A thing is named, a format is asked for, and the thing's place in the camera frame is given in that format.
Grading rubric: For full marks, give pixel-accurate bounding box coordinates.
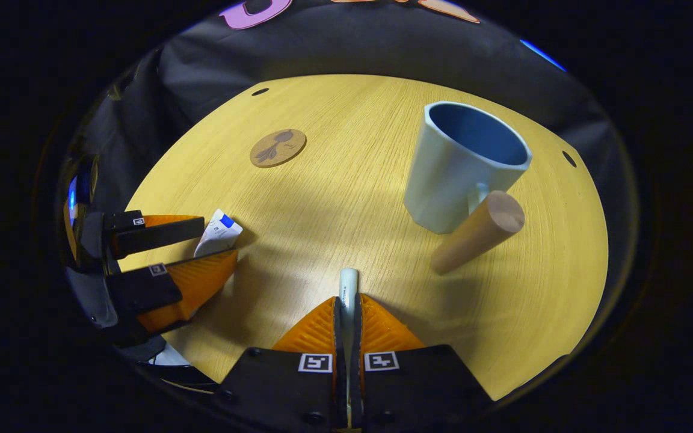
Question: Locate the white toothpaste tube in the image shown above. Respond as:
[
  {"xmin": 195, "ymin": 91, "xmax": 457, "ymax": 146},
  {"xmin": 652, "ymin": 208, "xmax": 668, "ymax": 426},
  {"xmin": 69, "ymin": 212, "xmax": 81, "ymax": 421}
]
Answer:
[{"xmin": 194, "ymin": 209, "xmax": 244, "ymax": 258}]

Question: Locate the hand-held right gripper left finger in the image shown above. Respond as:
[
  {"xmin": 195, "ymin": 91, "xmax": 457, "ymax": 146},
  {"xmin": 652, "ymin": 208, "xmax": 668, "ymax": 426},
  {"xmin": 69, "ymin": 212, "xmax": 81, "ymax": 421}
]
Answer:
[{"xmin": 220, "ymin": 296, "xmax": 347, "ymax": 431}]

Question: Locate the light blue cup wooden handle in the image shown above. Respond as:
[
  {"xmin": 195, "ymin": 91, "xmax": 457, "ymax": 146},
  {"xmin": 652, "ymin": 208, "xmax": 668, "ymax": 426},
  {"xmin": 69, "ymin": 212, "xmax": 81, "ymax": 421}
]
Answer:
[{"xmin": 404, "ymin": 101, "xmax": 532, "ymax": 275}]

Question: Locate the round cork coaster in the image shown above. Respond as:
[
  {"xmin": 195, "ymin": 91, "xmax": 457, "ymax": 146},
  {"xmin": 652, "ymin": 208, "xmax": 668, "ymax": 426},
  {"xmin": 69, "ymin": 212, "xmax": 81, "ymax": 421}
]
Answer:
[{"xmin": 250, "ymin": 129, "xmax": 307, "ymax": 168}]

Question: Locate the pale green toothbrush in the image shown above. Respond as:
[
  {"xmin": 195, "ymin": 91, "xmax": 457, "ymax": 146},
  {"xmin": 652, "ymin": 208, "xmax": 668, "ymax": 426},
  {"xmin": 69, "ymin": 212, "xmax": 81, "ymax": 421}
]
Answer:
[{"xmin": 339, "ymin": 268, "xmax": 360, "ymax": 429}]

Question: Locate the black backdrop cloth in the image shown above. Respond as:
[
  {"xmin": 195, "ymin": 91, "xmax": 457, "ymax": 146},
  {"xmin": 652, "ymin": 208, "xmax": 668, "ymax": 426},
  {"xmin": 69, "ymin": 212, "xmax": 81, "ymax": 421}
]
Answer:
[{"xmin": 58, "ymin": 0, "xmax": 639, "ymax": 301}]

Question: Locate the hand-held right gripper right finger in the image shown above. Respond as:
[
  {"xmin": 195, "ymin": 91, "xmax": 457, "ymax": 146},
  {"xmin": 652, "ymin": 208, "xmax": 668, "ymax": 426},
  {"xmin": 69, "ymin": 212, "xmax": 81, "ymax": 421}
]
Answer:
[{"xmin": 351, "ymin": 293, "xmax": 494, "ymax": 431}]

